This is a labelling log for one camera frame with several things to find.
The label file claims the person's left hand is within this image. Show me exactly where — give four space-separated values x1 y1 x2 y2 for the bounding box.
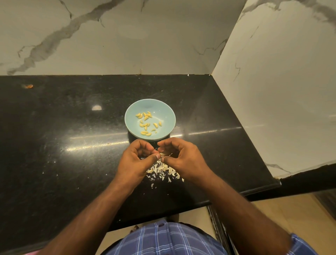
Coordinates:
112 139 161 194

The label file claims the person's right hand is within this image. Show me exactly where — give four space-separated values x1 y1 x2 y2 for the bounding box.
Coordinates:
157 138 212 186

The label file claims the pile of garlic skins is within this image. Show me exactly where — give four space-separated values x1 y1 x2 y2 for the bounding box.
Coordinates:
145 162 186 190

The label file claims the light blue bowl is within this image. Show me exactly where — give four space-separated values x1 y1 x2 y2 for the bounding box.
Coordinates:
124 99 176 142

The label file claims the cluster of peeled garlic cloves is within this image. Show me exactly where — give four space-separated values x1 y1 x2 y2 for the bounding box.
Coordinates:
135 111 164 137

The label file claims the person's right forearm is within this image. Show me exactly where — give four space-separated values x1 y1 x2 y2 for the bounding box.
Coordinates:
196 173 293 255

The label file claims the person's left forearm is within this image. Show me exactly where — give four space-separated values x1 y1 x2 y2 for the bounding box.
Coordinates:
38 181 132 255

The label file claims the black cabinet trim strip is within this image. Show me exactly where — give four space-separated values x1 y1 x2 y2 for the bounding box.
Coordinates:
208 205 235 255

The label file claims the blue plaid shirt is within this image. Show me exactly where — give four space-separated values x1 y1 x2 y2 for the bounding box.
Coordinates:
105 221 318 255

